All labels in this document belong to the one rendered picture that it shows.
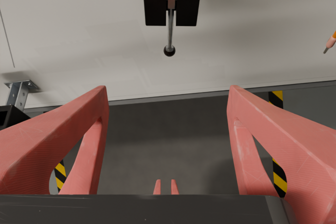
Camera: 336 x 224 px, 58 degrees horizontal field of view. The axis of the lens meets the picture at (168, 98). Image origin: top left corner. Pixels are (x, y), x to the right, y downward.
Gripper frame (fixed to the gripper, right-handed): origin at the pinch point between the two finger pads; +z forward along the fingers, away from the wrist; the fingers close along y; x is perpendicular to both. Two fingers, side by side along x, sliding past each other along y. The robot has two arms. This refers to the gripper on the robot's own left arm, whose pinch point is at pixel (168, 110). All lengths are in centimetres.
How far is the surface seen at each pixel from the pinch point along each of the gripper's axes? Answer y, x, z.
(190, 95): -4.0, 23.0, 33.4
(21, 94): 23.4, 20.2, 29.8
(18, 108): 22.4, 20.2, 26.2
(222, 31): -6.9, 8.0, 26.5
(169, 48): -0.1, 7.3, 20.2
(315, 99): -65, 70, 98
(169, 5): -0.1, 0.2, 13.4
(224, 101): -26, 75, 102
